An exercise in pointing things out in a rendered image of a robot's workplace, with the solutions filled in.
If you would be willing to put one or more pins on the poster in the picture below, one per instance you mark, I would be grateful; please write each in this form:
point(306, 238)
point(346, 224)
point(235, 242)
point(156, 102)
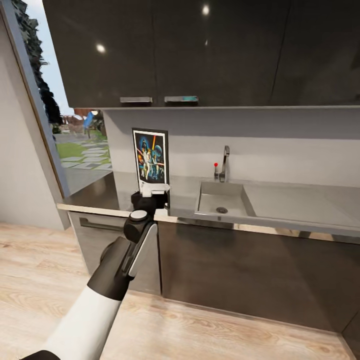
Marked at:
point(151, 151)

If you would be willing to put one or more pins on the cabinet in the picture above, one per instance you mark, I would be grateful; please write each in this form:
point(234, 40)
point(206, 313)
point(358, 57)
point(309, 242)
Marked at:
point(167, 54)
point(319, 59)

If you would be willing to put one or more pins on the fixed window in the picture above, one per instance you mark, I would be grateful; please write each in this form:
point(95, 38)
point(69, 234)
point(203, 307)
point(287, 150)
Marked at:
point(75, 139)

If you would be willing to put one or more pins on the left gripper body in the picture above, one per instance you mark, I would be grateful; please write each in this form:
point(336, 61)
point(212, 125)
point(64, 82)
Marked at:
point(157, 200)

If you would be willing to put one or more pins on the dishwasher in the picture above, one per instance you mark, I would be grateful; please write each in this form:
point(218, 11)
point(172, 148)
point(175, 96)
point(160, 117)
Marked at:
point(95, 232)

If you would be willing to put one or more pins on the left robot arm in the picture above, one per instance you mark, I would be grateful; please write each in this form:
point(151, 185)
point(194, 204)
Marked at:
point(83, 332)

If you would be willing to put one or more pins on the drop in sink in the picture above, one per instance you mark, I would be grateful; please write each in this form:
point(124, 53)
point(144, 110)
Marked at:
point(296, 205)

